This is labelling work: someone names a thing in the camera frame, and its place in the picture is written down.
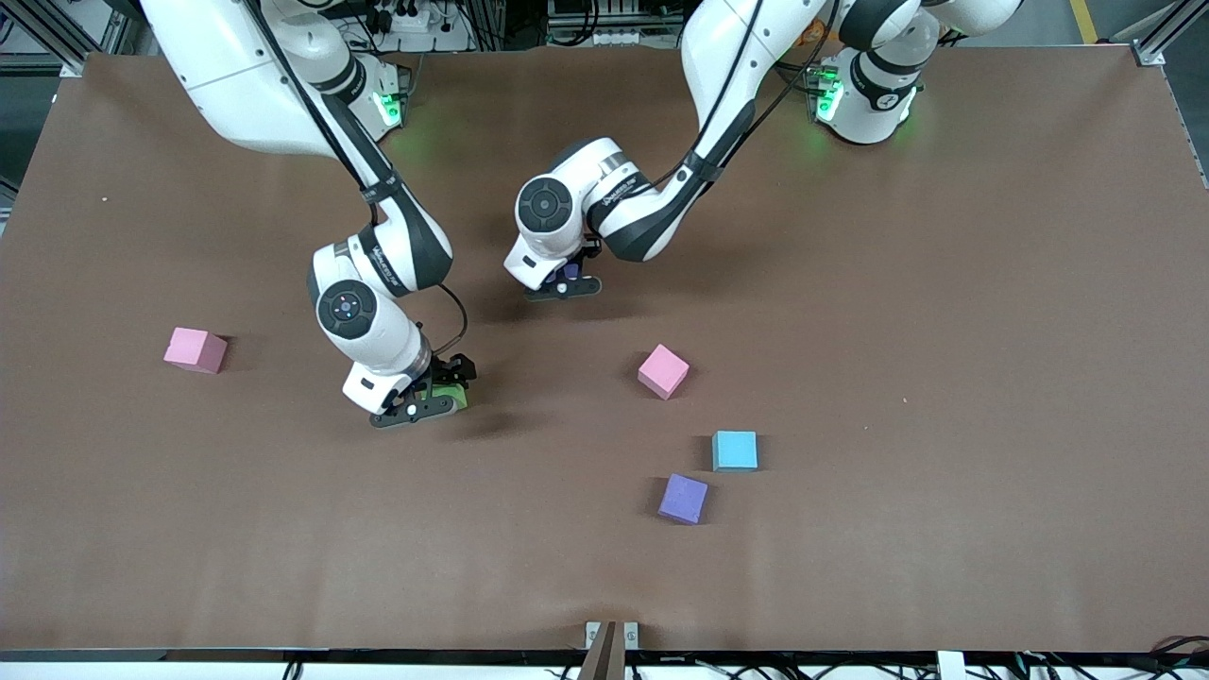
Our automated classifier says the light pink foam block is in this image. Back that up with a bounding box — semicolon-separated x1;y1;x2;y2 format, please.
637;343;691;401
162;327;230;375

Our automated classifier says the cyan foam block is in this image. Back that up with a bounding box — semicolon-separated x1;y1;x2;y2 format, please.
711;430;759;473

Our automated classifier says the white power strip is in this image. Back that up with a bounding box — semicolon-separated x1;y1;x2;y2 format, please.
364;0;445;35

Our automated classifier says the brown table mat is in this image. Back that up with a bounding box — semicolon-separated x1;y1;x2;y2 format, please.
0;42;1209;653

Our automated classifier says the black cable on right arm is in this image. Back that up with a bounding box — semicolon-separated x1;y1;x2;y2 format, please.
244;0;469;358

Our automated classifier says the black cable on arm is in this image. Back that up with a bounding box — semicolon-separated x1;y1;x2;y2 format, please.
652;0;842;190
244;0;469;358

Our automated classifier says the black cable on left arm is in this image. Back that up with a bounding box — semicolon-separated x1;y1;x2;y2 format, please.
652;0;842;190

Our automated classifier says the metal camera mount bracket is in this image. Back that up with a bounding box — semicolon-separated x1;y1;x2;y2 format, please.
578;620;641;680

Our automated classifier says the aluminium frame post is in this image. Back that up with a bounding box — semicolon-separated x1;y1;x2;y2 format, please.
1132;0;1209;67
0;0;128;78

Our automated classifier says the black cable bundle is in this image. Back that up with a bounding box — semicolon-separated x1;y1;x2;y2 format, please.
1015;635;1209;680

